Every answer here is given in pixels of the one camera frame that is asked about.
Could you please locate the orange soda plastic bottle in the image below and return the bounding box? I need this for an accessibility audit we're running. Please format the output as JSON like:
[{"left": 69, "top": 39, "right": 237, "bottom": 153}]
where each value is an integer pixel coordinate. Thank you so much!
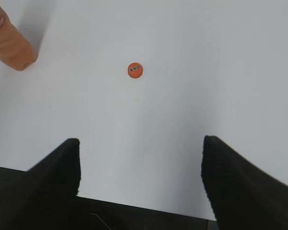
[{"left": 0, "top": 6, "right": 37, "bottom": 71}]

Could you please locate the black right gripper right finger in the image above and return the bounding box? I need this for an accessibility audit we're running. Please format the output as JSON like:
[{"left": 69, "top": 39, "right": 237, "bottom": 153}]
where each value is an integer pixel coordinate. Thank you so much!
[{"left": 201, "top": 136, "right": 288, "bottom": 230}]

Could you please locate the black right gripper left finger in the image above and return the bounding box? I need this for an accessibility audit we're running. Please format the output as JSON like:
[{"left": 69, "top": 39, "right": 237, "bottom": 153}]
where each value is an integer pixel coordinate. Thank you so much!
[{"left": 0, "top": 138, "right": 81, "bottom": 230}]

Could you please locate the orange bottle cap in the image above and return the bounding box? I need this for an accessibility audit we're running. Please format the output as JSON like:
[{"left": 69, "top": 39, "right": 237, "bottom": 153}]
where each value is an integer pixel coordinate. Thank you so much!
[{"left": 128, "top": 62, "right": 144, "bottom": 79}]

